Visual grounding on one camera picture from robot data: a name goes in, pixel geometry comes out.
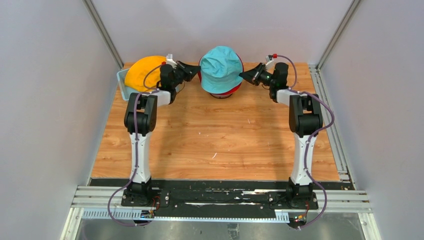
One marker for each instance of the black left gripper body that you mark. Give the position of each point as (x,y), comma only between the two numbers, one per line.
(181,74)

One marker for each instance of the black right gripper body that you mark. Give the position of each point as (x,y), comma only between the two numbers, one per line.
(261,76)

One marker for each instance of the red bucket hat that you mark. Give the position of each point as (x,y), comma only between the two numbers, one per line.
(221,78)

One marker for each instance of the teal bucket hat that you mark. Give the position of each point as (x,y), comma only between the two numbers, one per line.
(219,53)

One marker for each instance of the yellow bucket hat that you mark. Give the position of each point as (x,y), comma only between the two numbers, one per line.
(144,75)

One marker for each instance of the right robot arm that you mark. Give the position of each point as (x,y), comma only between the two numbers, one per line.
(304,119)

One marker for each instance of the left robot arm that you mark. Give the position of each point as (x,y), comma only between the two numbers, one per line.
(140,119)

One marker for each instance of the teal plastic basket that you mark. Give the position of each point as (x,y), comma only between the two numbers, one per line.
(124,90)

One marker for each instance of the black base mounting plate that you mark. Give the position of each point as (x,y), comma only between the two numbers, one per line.
(227,199)

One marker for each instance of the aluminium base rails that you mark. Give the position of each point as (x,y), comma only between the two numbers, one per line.
(89,202)

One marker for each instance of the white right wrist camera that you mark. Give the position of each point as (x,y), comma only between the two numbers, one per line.
(269,62)

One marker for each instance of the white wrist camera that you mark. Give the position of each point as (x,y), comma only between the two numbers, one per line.
(269,62)
(170,60)

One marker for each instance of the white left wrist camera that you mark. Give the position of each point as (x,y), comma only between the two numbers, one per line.
(170,60)

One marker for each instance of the black wire hat stand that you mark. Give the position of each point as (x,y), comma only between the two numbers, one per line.
(221,96)

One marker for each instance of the left aluminium corner rail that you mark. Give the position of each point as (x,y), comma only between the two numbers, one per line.
(91,8)

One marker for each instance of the aluminium corner frame rail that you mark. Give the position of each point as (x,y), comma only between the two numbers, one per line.
(317,75)

